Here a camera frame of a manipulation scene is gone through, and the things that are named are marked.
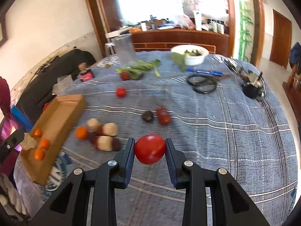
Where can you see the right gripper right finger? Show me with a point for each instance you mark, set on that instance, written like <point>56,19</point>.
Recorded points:
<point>230,203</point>

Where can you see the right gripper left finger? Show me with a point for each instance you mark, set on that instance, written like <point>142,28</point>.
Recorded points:
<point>90,193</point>

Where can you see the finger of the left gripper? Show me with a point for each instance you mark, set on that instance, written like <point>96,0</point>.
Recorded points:
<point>10,143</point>

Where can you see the beige pastry cake four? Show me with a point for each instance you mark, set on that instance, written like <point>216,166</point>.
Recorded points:
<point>28,142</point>

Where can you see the large orange front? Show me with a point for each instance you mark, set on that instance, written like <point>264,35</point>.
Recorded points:
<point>39,154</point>

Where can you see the beige pastry cake three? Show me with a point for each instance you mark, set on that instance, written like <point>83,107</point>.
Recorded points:
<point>104,143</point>

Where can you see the small orange mandarin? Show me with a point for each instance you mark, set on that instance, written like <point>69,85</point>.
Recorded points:
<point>81,133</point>

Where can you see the beige pastry cake one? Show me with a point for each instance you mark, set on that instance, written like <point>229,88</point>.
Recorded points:
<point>93,125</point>

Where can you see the beige pastry cake two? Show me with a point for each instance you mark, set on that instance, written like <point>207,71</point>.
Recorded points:
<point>110,129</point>

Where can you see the large red tomato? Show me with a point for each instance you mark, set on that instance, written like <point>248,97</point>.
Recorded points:
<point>149,149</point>

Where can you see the large wrinkled red date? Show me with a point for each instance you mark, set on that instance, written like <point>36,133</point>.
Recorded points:
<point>163,116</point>

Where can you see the dark plum fruit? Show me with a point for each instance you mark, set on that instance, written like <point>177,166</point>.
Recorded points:
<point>147,116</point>

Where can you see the pink blue gift bag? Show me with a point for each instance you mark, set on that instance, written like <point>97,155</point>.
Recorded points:
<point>12,116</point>

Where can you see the shallow cardboard box tray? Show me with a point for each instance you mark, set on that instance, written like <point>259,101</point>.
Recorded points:
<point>56,123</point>

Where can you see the red plastic bag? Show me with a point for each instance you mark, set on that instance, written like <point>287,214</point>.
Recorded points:
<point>45,106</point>

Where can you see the black leather sofa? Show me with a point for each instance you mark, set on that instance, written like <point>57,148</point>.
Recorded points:
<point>39,91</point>

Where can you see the clear plastic bag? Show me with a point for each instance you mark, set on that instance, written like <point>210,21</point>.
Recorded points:
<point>62,83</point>

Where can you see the blue plaid tablecloth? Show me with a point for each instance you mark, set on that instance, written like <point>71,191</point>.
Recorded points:
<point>251,139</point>

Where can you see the black red labelled jar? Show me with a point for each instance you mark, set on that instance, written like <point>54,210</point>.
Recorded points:
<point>85,73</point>

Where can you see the small red cherry tomato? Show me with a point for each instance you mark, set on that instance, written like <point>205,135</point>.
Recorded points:
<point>121,92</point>

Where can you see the black scissors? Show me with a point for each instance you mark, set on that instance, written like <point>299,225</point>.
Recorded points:
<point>204,84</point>

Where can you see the red date near vegetable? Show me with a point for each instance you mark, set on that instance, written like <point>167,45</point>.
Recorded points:
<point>125,76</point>

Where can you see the blue marker pen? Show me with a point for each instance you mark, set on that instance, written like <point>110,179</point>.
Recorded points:
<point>212,73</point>

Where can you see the green leafy vegetable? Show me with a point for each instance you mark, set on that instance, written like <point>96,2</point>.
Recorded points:
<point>137,70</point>

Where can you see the clear plastic pitcher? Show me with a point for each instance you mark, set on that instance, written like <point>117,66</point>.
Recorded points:
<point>120,50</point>

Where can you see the white bowl with greens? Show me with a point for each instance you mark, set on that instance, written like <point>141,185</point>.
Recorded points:
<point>188,55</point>

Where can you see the blue jacket on railing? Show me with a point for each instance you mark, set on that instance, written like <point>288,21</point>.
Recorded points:
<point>295,57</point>

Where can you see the wooden sideboard cabinet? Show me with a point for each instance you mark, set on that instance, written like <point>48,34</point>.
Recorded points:
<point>164,40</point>

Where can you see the brown wooden door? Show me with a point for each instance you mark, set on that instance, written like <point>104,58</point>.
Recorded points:
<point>281,43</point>

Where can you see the framed wall picture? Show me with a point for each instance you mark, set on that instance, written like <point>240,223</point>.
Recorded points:
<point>3,32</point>

